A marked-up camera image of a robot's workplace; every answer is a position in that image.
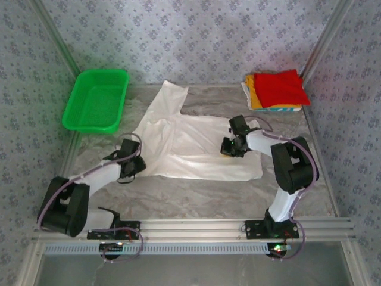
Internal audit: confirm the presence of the white t-shirt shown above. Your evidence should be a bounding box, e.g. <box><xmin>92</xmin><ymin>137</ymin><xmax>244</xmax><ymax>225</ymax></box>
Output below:
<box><xmin>241</xmin><ymin>81</ymin><xmax>254</xmax><ymax>108</ymax></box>
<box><xmin>132</xmin><ymin>79</ymin><xmax>263</xmax><ymax>182</ymax></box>

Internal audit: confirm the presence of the green plastic basket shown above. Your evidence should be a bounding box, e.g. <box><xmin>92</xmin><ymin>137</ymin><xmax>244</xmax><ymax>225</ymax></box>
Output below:
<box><xmin>61</xmin><ymin>69</ymin><xmax>130</xmax><ymax>135</ymax></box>

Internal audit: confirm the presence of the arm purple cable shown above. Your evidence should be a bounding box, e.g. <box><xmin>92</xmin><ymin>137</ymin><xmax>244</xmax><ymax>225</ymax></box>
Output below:
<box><xmin>248</xmin><ymin>116</ymin><xmax>321</xmax><ymax>262</ymax></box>
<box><xmin>37</xmin><ymin>132</ymin><xmax>144</xmax><ymax>263</ymax></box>

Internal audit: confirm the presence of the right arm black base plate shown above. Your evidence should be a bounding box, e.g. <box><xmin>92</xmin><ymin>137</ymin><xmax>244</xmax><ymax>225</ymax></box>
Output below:
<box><xmin>245</xmin><ymin>220</ymin><xmax>300</xmax><ymax>239</ymax></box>

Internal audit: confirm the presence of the right controller board with LEDs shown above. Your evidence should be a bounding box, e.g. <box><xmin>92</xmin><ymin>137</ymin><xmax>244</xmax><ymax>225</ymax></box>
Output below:
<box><xmin>267</xmin><ymin>243</ymin><xmax>291</xmax><ymax>259</ymax></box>

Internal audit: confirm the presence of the aluminium frame post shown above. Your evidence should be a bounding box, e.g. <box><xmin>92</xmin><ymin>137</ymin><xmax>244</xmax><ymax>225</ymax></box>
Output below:
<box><xmin>303</xmin><ymin>0</ymin><xmax>355</xmax><ymax>83</ymax></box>
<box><xmin>29</xmin><ymin>0</ymin><xmax>82</xmax><ymax>87</ymax></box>

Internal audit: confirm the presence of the left controller board with LEDs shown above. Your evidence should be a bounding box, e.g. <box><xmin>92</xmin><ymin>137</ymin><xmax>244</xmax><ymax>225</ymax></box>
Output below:
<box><xmin>99</xmin><ymin>242</ymin><xmax>132</xmax><ymax>257</ymax></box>

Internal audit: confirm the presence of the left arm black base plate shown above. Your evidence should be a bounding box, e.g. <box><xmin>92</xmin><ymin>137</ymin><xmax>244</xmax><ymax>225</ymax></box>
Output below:
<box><xmin>86</xmin><ymin>220</ymin><xmax>141</xmax><ymax>240</ymax></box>

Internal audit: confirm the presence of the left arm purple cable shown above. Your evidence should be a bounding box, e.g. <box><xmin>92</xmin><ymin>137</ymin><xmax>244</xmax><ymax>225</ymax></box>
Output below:
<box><xmin>37</xmin><ymin>132</ymin><xmax>144</xmax><ymax>263</ymax></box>

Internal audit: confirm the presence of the controller board with leds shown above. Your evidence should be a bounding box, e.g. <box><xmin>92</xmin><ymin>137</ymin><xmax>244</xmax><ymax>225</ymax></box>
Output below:
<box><xmin>267</xmin><ymin>243</ymin><xmax>291</xmax><ymax>259</ymax></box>
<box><xmin>99</xmin><ymin>242</ymin><xmax>132</xmax><ymax>257</ymax></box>

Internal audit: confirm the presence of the aluminium mounting rail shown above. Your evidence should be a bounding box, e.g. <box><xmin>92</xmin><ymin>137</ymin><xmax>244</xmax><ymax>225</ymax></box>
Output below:
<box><xmin>31</xmin><ymin>217</ymin><xmax>357</xmax><ymax>241</ymax></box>

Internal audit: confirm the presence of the folded white t-shirt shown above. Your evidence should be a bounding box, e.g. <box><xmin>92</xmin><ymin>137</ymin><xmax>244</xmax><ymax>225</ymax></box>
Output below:
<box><xmin>241</xmin><ymin>81</ymin><xmax>254</xmax><ymax>108</ymax></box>

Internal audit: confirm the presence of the folded red t-shirt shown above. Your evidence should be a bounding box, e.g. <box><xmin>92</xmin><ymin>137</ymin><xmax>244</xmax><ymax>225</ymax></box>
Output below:
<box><xmin>254</xmin><ymin>69</ymin><xmax>311</xmax><ymax>108</ymax></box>

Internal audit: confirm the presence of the folded yellow t-shirt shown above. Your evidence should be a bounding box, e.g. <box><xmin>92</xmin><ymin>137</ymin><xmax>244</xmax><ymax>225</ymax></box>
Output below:
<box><xmin>245</xmin><ymin>73</ymin><xmax>302</xmax><ymax>110</ymax></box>

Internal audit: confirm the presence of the grey slotted cable duct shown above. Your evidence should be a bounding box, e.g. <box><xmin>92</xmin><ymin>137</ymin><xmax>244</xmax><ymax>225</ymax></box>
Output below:
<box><xmin>44</xmin><ymin>241</ymin><xmax>291</xmax><ymax>256</ymax></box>

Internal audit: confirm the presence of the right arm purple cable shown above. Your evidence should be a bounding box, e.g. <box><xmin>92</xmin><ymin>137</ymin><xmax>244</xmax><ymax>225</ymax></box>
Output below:
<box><xmin>248</xmin><ymin>116</ymin><xmax>321</xmax><ymax>262</ymax></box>

